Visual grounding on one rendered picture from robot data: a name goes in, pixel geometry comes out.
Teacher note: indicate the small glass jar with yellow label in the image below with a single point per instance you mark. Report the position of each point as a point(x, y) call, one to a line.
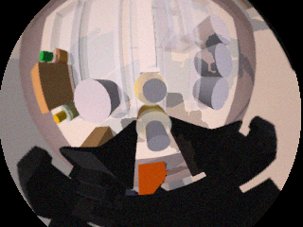
point(150, 88)
point(153, 126)

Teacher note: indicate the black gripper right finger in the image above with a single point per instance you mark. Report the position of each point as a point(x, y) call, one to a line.
point(198, 144)

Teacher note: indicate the grey cylinder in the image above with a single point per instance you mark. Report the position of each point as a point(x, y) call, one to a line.
point(213, 93)
point(96, 99)
point(216, 61)
point(213, 31)

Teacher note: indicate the glass jar with yellow lid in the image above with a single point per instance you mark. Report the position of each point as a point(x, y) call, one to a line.
point(66, 113)

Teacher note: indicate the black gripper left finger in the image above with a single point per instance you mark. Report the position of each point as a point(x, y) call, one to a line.
point(115, 158)

